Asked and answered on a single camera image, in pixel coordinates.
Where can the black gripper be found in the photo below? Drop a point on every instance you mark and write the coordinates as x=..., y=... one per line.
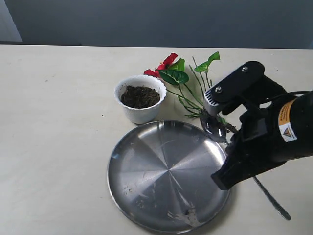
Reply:
x=283, y=133

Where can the steel spoon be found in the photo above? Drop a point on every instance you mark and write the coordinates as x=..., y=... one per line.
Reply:
x=217, y=132

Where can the artificial red flower plant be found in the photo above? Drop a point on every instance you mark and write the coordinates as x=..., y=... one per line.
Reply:
x=172, y=71

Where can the white plastic flower pot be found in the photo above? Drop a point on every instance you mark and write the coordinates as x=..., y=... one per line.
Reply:
x=140, y=116

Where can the dark potting soil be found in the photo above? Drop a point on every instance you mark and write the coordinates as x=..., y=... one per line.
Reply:
x=140, y=97

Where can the round steel plate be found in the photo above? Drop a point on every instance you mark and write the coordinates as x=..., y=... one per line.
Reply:
x=159, y=176

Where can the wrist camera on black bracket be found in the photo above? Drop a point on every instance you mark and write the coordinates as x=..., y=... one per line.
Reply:
x=247, y=85

